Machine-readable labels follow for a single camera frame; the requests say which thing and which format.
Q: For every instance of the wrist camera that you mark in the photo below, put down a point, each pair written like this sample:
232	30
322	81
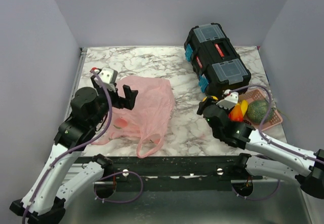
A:
108	77
229	101

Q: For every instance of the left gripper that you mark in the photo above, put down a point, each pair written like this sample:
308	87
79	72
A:
128	102

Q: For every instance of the green fake melon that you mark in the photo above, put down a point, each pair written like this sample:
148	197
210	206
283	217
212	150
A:
257	110

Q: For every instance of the black plastic toolbox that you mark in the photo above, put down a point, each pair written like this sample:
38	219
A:
214	60

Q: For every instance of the yellow fake banana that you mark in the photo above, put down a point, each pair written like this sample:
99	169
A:
244	106

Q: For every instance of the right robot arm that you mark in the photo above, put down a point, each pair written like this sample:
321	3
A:
285	162

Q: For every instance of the black mounting rail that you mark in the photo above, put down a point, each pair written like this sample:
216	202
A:
170	174

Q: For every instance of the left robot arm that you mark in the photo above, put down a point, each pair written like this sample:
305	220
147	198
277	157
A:
47	200

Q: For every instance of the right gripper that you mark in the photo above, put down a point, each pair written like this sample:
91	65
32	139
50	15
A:
203	104

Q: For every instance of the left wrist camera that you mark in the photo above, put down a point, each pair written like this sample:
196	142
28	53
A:
108	77

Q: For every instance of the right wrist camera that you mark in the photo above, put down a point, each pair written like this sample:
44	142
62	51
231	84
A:
229	101

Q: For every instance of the orange red fake mango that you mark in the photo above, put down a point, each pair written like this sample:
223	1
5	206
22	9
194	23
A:
236	114

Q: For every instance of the pink plastic bag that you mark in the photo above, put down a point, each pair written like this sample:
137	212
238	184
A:
148	120

